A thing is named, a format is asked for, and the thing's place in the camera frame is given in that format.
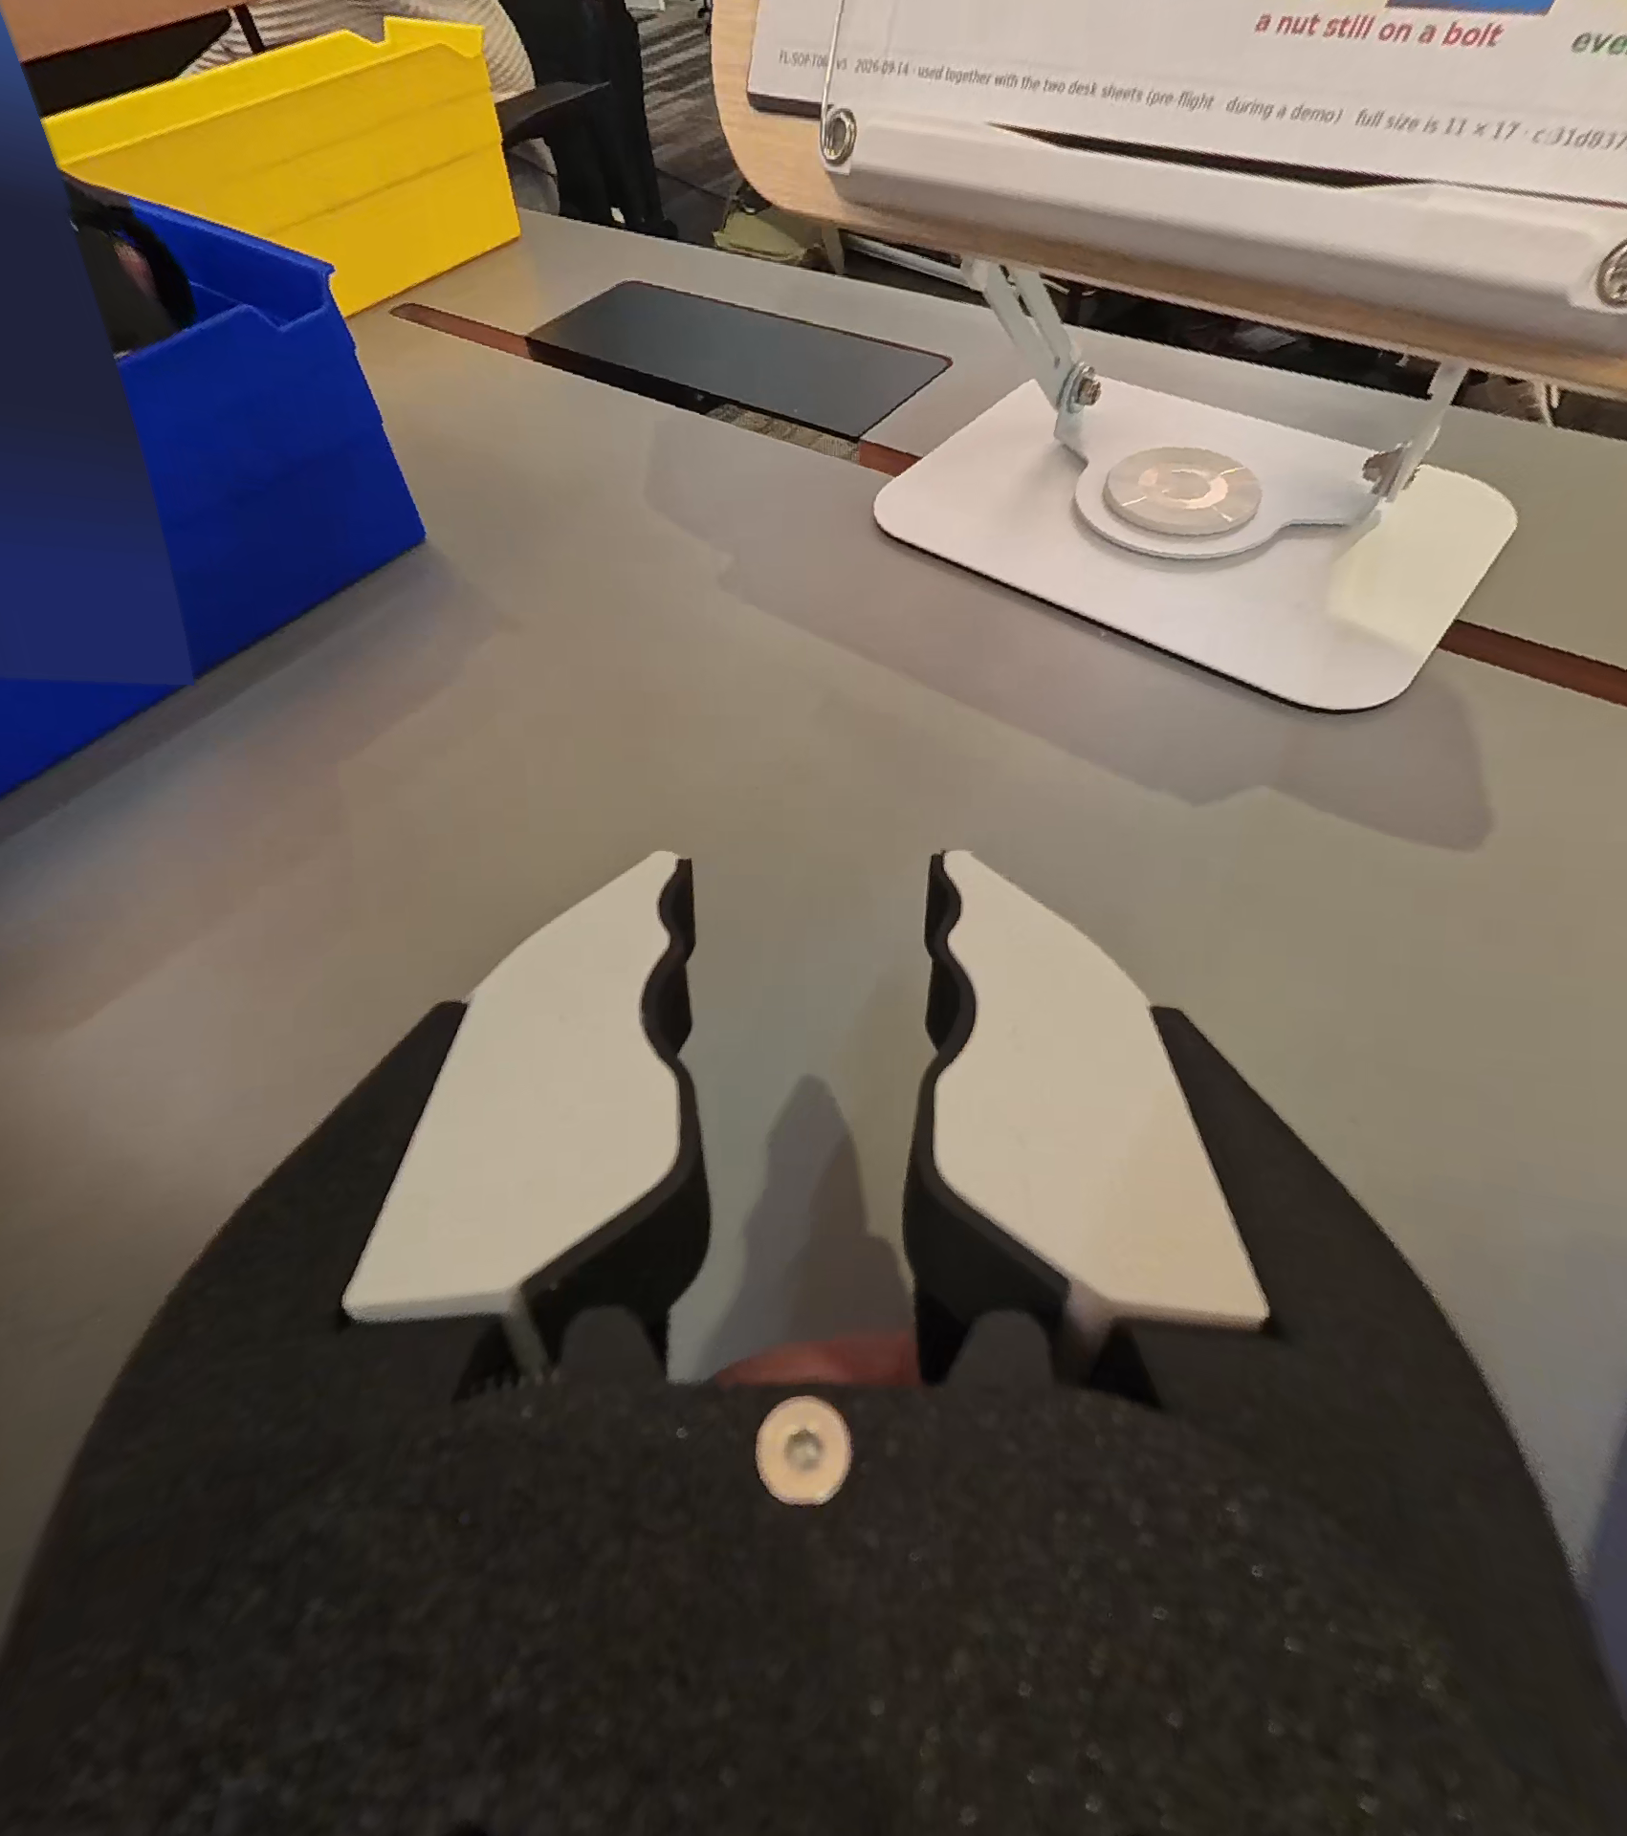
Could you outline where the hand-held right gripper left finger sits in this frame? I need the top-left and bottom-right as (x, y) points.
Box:
(343, 850), (711, 1384)

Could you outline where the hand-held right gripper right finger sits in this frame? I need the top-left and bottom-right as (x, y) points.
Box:
(906, 850), (1272, 1384)

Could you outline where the blue divided storage bin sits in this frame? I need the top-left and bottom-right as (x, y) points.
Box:
(0, 171), (430, 862)

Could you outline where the yellow storage bin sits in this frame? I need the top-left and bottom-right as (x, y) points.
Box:
(43, 16), (527, 320)

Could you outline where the grey wood-edged table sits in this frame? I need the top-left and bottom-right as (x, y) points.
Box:
(389, 207), (1627, 732)

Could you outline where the black office chair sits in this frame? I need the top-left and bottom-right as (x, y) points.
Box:
(499, 0), (664, 232)

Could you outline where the black table panel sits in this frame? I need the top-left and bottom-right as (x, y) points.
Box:
(527, 278), (957, 438)

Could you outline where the instruction board on white stand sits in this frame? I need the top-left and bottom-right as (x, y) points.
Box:
(711, 0), (1627, 713)

